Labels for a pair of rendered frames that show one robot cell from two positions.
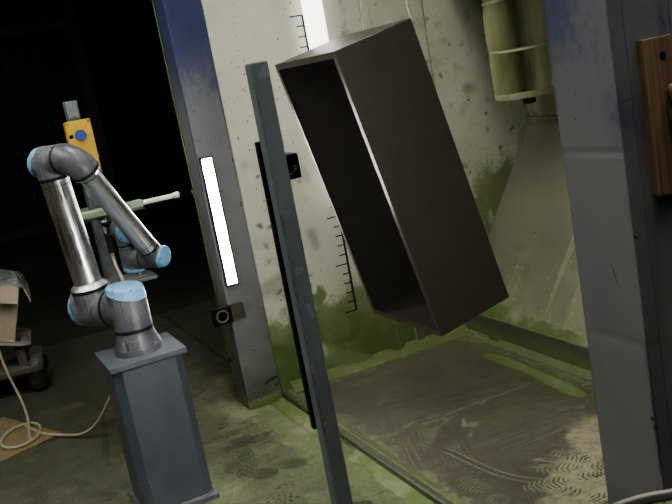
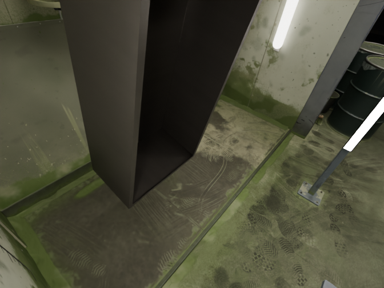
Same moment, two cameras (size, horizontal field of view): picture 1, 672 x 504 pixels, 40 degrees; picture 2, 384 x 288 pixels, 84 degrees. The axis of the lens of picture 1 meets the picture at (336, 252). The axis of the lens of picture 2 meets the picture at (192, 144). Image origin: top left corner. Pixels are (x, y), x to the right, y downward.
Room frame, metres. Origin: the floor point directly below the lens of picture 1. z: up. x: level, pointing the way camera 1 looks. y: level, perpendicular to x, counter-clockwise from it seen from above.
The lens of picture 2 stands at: (4.15, 0.59, 1.60)
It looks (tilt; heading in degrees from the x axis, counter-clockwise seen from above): 42 degrees down; 238
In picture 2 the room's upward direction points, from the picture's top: 8 degrees clockwise
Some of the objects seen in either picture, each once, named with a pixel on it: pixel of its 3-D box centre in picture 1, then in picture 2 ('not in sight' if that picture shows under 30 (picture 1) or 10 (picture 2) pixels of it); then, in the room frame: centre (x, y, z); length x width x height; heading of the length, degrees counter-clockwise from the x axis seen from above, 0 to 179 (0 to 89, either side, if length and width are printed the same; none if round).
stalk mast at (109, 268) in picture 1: (109, 270); not in sight; (4.38, 1.09, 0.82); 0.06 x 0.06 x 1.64; 23
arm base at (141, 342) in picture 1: (136, 338); not in sight; (3.52, 0.84, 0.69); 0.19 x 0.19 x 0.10
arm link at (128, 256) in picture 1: (133, 257); not in sight; (3.83, 0.84, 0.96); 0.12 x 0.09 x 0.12; 59
